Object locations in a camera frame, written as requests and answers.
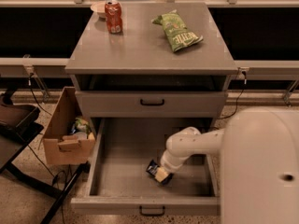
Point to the black folding stand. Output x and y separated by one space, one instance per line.
18 128

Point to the snack packets in box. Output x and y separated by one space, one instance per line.
80 128

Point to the green kettle chips bag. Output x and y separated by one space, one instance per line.
178 34

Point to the orange soda can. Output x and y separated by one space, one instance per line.
113 13

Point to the grey metal railing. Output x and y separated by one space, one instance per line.
34 66

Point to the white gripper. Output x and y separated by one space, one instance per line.
168 165

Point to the white bowl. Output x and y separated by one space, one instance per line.
99 9

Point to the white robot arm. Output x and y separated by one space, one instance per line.
259 148

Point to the cardboard box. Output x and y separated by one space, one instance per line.
62 148

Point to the blue rxbar snack bar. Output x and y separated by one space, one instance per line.
151 170

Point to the open grey middle drawer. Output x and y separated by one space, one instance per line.
118 183

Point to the closed grey top drawer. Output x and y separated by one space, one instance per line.
151 104

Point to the grey drawer cabinet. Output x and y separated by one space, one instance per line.
140 57

